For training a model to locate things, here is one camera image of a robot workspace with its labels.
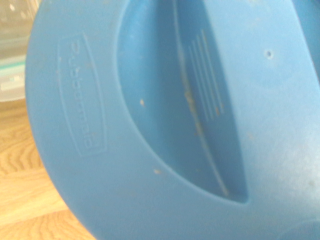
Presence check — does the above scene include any clear container with teal lid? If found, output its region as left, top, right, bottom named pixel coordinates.
left=0, top=0, right=43, bottom=104

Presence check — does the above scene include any white pitcher with blue lid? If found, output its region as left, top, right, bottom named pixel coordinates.
left=24, top=0, right=320, bottom=240

